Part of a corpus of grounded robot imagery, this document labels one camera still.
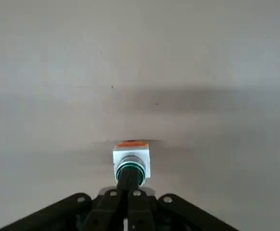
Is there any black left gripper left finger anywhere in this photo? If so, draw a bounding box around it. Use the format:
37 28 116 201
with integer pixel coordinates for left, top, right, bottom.
0 168 130 231

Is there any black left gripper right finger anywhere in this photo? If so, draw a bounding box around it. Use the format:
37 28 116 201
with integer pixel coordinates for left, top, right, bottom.
127 169 240 231

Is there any green push button switch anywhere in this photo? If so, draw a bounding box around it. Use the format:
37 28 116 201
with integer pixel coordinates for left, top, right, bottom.
112 140 153 189

